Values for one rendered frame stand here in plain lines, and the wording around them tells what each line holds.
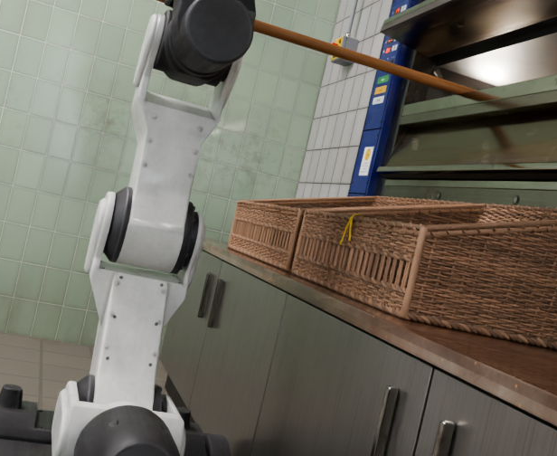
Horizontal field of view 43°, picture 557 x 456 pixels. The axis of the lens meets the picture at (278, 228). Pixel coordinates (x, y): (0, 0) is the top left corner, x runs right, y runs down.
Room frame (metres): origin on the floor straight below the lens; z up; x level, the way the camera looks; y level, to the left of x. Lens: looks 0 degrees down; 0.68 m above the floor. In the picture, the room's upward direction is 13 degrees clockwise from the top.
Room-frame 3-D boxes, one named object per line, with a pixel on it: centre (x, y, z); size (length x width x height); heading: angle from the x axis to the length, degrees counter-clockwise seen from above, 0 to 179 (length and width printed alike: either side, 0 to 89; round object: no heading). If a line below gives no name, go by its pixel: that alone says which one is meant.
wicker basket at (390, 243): (1.45, -0.36, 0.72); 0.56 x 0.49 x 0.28; 18
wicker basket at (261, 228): (2.02, -0.17, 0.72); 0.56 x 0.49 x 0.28; 19
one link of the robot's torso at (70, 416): (1.21, 0.19, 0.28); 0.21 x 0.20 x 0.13; 19
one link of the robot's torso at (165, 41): (1.31, 0.23, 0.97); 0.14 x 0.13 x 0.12; 109
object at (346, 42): (2.96, -0.10, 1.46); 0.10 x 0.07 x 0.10; 18
